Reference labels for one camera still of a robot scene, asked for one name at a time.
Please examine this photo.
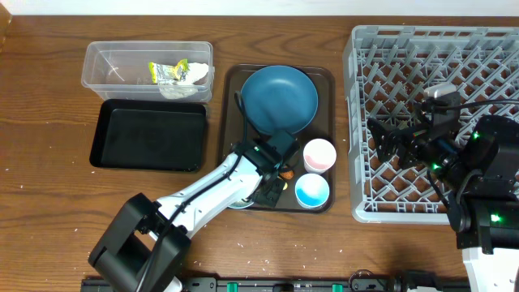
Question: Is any pink cup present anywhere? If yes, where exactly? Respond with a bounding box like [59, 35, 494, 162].
[303, 139, 337, 174]

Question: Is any dark blue plate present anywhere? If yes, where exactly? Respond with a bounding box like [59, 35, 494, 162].
[240, 65, 319, 135]

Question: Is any brown serving tray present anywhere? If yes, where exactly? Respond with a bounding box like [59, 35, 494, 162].
[217, 64, 335, 214]

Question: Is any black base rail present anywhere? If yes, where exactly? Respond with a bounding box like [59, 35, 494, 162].
[79, 268, 471, 292]

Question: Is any grey dishwasher rack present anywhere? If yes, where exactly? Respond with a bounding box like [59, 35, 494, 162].
[343, 25, 518, 225]

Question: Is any light blue cup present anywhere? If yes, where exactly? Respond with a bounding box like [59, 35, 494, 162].
[294, 174, 330, 209]

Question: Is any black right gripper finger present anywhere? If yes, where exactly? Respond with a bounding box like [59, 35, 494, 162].
[367, 118, 407, 161]
[387, 134, 416, 169]

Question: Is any light blue bowl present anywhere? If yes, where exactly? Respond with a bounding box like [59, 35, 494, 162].
[229, 199, 254, 209]

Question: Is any orange carrot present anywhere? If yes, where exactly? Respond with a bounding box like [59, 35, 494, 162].
[280, 169, 294, 180]

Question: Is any clear plastic waste bin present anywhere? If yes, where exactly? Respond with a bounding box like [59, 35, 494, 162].
[81, 41, 214, 103]

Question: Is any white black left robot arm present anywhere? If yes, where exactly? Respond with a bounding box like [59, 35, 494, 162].
[88, 92, 298, 291]

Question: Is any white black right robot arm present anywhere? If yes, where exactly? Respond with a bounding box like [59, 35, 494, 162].
[367, 92, 518, 291]

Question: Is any silver green snack wrapper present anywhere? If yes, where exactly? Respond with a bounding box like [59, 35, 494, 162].
[148, 58, 189, 84]

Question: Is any black rectangular tray bin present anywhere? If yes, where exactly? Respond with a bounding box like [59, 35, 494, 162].
[89, 99, 207, 172]

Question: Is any white paper napkin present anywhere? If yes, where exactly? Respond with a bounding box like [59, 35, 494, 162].
[158, 62, 209, 100]

